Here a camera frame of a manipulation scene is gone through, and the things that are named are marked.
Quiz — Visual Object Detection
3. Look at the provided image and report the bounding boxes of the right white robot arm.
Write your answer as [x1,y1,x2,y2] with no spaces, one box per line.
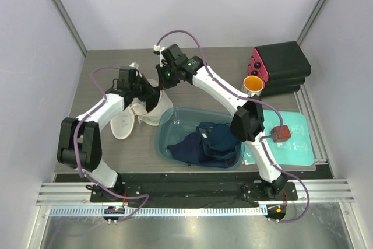
[153,44,288,199]

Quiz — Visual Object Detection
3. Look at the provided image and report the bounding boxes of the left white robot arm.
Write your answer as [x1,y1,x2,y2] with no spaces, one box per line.
[57,66,161,202]

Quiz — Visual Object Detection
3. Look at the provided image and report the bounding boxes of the teal plastic basin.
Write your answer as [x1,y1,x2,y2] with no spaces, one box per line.
[155,107,244,170]

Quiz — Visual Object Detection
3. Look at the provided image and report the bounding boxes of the white mug orange inside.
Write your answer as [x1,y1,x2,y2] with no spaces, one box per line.
[241,76,265,97]

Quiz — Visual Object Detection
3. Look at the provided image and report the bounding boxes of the navy blue clothes pile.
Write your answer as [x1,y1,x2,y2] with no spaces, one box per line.
[167,122,241,169]

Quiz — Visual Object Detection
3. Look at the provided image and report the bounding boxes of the bottom black pink case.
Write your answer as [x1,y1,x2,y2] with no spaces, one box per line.
[246,65,302,97]

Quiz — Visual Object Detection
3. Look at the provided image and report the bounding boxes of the black pink case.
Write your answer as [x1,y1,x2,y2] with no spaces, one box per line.
[248,57,306,87]
[250,41,311,82]
[246,65,302,97]

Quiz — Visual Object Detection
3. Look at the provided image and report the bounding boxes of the top black pink case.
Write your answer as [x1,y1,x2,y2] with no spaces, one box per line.
[250,41,311,82]

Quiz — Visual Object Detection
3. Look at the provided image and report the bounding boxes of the red brown cube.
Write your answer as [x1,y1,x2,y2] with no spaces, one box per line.
[270,125,291,143]

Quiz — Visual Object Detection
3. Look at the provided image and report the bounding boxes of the middle black pink case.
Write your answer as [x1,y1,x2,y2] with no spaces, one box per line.
[248,57,306,87]

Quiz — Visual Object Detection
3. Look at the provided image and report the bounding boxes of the teal silicone mat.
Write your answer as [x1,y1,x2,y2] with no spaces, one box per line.
[241,110,314,166]

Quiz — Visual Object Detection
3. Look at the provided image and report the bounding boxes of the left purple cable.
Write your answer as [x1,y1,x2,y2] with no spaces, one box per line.
[72,66,150,222]

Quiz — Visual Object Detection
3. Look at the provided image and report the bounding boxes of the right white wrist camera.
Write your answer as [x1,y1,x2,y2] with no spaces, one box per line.
[153,44,166,68]

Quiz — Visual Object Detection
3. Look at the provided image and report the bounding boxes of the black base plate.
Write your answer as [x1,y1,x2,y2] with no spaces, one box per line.
[54,170,333,203]

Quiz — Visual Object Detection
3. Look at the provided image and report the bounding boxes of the white slotted cable duct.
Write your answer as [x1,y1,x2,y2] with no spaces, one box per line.
[49,205,268,218]

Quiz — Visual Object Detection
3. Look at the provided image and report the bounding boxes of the aluminium frame rail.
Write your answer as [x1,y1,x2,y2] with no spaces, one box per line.
[36,180,354,206]

